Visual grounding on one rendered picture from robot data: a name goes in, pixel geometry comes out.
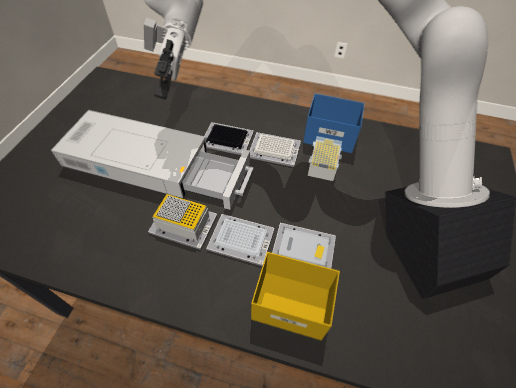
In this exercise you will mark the blue open-top bin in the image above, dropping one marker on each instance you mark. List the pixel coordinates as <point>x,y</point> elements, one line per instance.
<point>334,109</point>

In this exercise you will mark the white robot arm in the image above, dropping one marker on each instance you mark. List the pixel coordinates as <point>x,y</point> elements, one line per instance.
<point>454,47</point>

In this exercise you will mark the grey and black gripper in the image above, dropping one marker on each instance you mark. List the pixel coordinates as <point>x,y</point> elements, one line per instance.
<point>163,69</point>

